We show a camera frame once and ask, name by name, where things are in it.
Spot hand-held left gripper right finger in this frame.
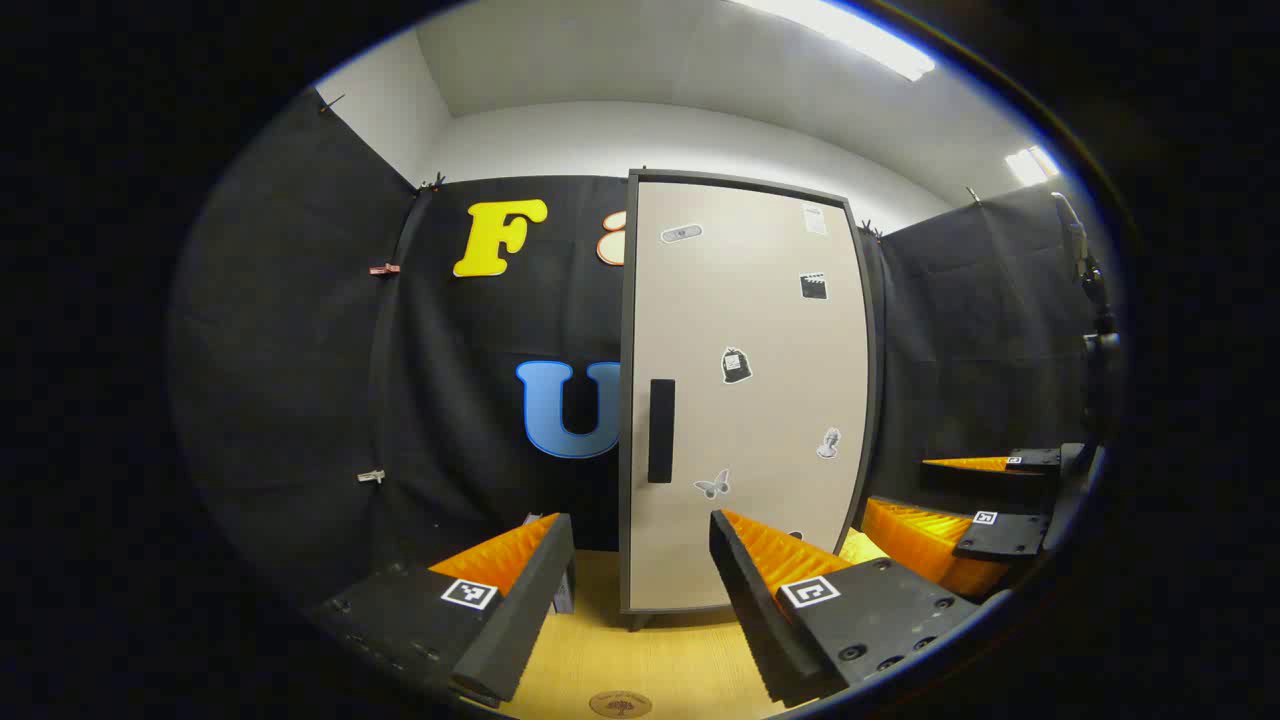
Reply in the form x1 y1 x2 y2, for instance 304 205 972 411
708 508 983 709

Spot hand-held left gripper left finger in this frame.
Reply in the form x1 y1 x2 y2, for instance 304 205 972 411
310 512 578 706

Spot black door handle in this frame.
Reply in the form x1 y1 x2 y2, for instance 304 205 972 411
647 378 677 485

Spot dark grey cabinet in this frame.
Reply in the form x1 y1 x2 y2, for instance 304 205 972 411
616 166 883 633

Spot beige cabinet door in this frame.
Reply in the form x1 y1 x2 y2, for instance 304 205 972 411
618 168 881 616

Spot pale yellow mat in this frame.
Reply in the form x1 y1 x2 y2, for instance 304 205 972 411
838 527 891 566

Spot small ceiling light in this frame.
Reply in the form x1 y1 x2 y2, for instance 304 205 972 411
1004 144 1062 188

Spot black backdrop cloth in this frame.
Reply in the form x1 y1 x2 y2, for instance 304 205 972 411
168 85 1113 613

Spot long ceiling light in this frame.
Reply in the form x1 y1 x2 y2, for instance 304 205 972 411
735 0 938 83

